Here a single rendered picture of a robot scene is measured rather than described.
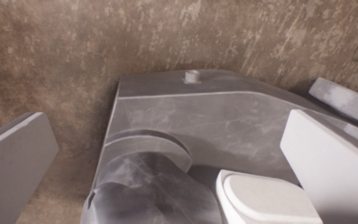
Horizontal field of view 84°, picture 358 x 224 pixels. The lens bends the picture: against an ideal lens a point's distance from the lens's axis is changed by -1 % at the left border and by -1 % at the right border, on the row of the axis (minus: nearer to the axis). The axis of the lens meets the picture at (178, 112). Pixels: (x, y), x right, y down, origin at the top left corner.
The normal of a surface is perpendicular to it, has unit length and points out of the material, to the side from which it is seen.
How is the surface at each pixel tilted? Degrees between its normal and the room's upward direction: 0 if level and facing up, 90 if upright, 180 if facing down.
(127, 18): 0
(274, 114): 0
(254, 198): 90
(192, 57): 0
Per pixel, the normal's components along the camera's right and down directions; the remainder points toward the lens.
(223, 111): 0.18, 0.48
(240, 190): 0.36, -0.84
